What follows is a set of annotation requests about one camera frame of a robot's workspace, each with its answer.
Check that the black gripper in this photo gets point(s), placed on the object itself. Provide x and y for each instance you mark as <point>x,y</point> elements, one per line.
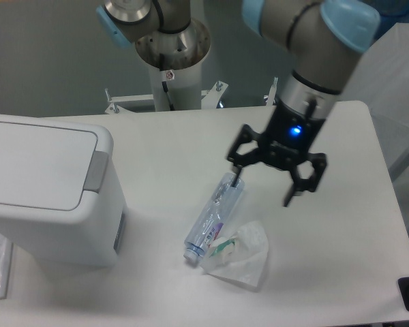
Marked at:
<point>288,139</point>

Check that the white push-lid trash can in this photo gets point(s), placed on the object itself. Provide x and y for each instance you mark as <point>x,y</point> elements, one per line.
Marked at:
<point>60,196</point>

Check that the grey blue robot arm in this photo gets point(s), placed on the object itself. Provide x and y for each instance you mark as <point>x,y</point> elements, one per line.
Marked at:
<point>327,39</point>

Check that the clear plastic water bottle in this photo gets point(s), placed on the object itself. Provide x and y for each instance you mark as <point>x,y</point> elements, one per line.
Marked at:
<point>212,218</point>

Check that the crumpled white plastic bag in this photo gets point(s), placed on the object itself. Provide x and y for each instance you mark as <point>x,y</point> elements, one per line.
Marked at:
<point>239,259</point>

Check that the white covered side table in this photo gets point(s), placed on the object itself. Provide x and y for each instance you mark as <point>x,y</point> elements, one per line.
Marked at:
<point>381,81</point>

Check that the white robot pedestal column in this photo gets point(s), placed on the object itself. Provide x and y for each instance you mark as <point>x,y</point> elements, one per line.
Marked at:
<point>175,58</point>

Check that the white pedestal base frame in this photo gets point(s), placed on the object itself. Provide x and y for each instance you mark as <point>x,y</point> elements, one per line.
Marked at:
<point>168,99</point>

